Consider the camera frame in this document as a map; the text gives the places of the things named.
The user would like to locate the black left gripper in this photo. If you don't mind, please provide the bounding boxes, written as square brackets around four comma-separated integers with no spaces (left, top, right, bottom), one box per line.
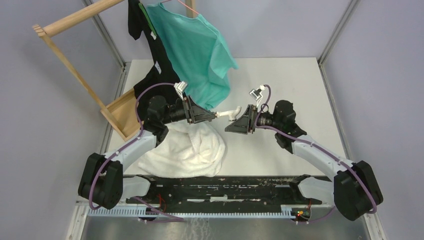
[161,94,215,125]

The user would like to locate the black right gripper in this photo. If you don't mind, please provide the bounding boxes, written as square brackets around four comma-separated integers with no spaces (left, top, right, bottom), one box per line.
[225,104,282,135]

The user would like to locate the white plastic water faucet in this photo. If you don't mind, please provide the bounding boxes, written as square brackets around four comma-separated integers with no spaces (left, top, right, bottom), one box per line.
[217,106,242,122]

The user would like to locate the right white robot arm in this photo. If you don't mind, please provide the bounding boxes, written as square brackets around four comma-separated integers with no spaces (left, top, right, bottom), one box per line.
[225,100,384,221]

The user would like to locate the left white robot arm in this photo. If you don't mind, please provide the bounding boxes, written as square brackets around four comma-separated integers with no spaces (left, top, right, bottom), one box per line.
[77,95,217,210]

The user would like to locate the white terry towel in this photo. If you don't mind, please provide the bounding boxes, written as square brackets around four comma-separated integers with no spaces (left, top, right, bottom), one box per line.
[137,121,226,178]

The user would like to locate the black t-shirt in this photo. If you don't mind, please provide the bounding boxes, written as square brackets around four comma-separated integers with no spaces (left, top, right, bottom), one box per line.
[127,0,180,121]

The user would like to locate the teal t-shirt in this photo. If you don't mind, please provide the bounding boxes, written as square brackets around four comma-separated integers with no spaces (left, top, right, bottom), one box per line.
[145,3,239,110]

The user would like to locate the wooden clothes rack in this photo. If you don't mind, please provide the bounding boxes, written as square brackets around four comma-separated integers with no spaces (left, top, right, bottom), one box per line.
[32,0,198,142]

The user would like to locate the pink clothes hanger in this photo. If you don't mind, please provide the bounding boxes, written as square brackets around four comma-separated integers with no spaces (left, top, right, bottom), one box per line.
[177,0,199,18]

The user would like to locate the green clothes hanger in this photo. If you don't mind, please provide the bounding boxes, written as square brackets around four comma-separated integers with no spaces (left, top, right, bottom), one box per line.
[138,2,157,40]

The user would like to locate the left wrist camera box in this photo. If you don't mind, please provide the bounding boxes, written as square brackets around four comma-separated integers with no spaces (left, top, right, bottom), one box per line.
[173,81,188,100]

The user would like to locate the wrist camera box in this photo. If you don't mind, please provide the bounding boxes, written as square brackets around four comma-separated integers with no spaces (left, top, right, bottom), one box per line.
[249,85,266,107]
[173,81,188,100]

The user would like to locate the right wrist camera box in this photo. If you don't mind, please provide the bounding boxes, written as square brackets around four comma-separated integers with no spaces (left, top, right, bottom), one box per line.
[249,85,266,107]

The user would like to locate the white slotted cable duct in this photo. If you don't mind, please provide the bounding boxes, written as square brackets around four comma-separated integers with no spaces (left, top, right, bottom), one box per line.
[87,205,295,220]

